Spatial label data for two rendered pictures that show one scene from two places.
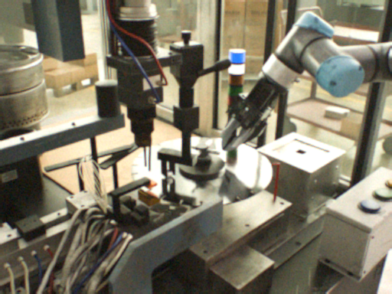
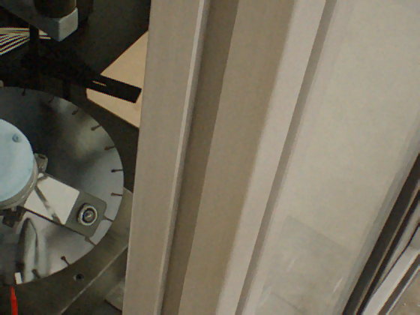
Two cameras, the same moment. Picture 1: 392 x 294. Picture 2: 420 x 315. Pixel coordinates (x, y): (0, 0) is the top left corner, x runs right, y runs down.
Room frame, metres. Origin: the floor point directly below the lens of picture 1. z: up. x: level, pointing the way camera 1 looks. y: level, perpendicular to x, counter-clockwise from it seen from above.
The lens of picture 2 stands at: (0.90, -0.74, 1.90)
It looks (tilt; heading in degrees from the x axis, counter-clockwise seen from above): 50 degrees down; 71
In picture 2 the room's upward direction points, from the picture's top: 11 degrees clockwise
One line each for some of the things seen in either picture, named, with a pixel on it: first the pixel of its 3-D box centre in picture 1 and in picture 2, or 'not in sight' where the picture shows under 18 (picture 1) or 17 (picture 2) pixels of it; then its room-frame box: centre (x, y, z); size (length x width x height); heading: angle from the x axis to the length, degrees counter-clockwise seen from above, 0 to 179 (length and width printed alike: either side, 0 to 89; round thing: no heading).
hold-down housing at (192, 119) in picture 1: (186, 83); not in sight; (0.80, 0.02, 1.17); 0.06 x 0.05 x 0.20; 125
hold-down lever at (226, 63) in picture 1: (208, 66); not in sight; (0.80, -0.02, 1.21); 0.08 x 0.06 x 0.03; 134
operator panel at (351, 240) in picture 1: (370, 220); not in sight; (0.84, -0.43, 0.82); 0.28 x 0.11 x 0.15; 134
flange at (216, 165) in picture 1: (201, 161); not in sight; (0.87, -0.01, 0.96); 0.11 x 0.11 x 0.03
